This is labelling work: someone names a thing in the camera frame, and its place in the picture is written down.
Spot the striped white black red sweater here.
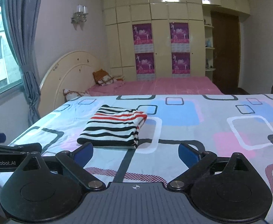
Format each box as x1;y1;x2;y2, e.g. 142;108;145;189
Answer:
77;105;148;149

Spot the orange white near pillow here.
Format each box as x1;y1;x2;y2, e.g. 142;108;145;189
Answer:
63;89;90;102

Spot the orange white pillow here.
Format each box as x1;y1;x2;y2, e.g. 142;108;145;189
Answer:
63;89;90;102
92;69;124;86

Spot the pink bed cover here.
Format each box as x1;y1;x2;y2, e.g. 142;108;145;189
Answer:
86;76;222;96

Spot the cream curved headboard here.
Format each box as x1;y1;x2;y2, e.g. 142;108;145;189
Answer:
38;51;102;117

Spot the orange white far pillow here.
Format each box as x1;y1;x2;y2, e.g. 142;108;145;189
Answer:
92;69;124;86

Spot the cream corner shelf unit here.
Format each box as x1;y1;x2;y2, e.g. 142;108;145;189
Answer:
203;5;216;81

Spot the lower right purple poster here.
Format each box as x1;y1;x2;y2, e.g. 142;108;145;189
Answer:
171;52;190;78

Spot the purple poster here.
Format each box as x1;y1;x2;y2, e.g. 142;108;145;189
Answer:
135;53;156;81
132;23;154;54
169;22;190;53
171;52;190;78

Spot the lower left purple poster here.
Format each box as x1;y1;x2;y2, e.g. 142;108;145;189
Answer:
135;53;156;81

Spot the upper right purple poster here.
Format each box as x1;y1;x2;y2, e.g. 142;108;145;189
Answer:
169;22;190;53

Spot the upper left purple poster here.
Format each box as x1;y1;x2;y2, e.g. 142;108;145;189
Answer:
132;23;154;54

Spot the dark brown wooden door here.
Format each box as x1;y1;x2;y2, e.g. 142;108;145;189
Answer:
211;12;241;95

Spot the grey blue curtain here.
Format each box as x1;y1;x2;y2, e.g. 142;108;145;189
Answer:
1;0;41;124

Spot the cream built-in wardrobe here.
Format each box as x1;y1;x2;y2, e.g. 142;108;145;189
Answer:
102;0;250;81

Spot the glass wall lamp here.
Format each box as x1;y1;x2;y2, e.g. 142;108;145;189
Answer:
71;5;88;30

